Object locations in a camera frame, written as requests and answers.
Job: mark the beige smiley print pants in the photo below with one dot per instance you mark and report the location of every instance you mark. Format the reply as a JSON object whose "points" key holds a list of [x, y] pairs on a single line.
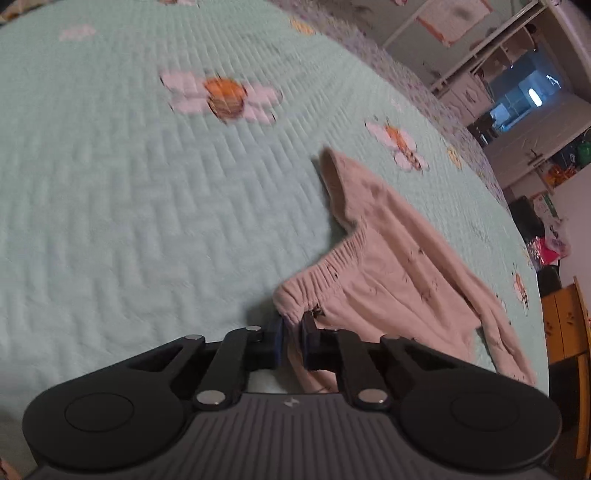
{"points": [[397, 258]]}

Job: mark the black chair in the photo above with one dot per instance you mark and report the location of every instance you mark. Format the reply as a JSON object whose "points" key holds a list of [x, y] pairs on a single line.
{"points": [[526, 219]]}

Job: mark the white drawer cabinet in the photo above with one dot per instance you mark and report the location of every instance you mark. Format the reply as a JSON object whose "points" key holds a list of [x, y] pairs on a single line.
{"points": [[466, 94]]}

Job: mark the pink plastic bag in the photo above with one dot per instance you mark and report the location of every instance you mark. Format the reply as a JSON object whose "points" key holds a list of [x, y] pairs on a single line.
{"points": [[551, 247]]}

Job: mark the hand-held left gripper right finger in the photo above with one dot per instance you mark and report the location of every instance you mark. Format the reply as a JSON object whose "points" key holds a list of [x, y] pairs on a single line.
{"points": [[308, 344]]}

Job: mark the white door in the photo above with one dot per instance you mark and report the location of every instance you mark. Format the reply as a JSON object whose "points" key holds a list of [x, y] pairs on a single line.
{"points": [[531, 147]]}

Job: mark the white wardrobe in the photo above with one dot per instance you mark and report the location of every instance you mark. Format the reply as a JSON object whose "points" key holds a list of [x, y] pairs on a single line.
{"points": [[406, 32]]}

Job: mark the floral bed sheet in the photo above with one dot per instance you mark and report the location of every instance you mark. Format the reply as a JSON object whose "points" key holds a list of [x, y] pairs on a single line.
{"points": [[415, 78]]}

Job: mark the hanging colourful bags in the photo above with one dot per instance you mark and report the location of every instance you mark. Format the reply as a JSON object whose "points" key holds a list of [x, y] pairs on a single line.
{"points": [[570, 161]]}

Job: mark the orange framed poster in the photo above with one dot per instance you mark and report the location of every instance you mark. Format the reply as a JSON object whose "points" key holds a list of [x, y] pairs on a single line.
{"points": [[452, 18]]}

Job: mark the white green carton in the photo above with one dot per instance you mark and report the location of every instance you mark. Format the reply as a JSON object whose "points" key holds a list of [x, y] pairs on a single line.
{"points": [[545, 207]]}

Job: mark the wooden nightstand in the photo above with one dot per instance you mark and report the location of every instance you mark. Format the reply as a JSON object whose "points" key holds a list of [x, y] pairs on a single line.
{"points": [[568, 323]]}

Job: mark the green quilted bee blanket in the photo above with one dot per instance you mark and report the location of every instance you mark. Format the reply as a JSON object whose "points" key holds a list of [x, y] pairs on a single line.
{"points": [[129, 184]]}

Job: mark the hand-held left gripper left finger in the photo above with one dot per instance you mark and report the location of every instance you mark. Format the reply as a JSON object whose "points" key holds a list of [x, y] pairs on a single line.
{"points": [[278, 344]]}

